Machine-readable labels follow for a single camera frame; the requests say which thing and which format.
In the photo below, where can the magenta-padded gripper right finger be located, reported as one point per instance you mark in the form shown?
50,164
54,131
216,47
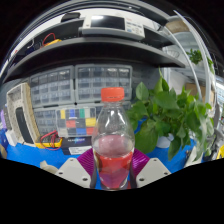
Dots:
153,171

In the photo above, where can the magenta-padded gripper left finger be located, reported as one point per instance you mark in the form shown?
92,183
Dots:
71,171

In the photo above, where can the clear bottle with red cap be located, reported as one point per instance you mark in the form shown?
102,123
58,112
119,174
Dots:
113,160

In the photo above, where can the black box with white label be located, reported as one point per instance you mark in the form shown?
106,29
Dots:
75,141

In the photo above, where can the yellow multimeter with red leads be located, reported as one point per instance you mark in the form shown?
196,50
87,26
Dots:
50,144

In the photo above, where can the white power adapter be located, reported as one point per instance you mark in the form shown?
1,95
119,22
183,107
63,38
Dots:
193,156

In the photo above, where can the clear box with coloured parts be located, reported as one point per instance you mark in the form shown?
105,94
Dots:
76,121

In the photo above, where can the green potted plant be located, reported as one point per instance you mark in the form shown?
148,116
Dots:
166,113

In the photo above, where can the black rectangular speaker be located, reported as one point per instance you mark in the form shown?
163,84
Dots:
24,126

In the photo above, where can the blue box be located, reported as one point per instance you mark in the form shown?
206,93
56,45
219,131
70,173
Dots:
3,138

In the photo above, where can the white perforated open box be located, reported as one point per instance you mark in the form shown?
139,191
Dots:
15,95

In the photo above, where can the white shelf rack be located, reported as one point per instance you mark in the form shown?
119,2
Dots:
195,56

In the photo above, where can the dark overhead shelf unit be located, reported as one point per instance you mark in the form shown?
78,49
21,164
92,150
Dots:
100,48

